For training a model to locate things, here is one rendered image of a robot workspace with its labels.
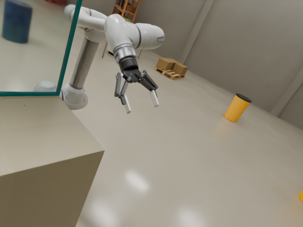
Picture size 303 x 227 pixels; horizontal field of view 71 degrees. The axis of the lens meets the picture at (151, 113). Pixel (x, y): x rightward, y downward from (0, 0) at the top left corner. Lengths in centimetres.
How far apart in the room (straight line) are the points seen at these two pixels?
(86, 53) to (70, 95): 33
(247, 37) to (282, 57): 159
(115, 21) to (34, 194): 69
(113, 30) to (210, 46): 949
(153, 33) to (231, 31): 930
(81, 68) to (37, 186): 104
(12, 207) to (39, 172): 13
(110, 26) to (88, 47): 61
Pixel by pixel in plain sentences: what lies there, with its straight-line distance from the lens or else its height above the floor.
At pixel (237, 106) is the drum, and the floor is 45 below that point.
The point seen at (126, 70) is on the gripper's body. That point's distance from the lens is 89.
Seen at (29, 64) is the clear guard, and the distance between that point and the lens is 89.
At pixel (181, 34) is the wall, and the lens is 1071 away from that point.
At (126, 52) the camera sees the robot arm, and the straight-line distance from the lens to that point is 90.
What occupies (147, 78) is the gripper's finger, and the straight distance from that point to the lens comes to 93.
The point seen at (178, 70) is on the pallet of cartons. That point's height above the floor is 28.
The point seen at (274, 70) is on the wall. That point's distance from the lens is 1018.
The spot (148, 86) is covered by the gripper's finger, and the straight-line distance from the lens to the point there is 91.
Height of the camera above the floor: 173
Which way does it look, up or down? 24 degrees down
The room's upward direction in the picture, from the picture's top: 25 degrees clockwise
